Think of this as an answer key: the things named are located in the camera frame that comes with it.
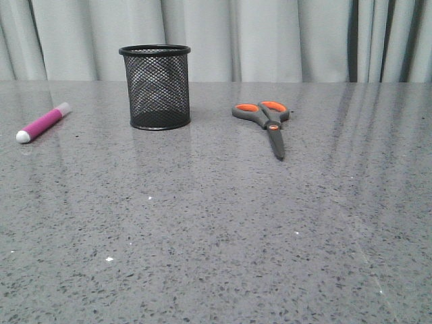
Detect grey orange scissors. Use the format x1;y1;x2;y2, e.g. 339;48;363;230
232;101;290;161

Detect magenta marker pen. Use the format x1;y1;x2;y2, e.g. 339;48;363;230
16;103;71;144

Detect black mesh pen holder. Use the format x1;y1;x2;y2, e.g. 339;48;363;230
119;45;191;130

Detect grey curtain backdrop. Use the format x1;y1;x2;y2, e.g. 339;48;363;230
1;1;431;82

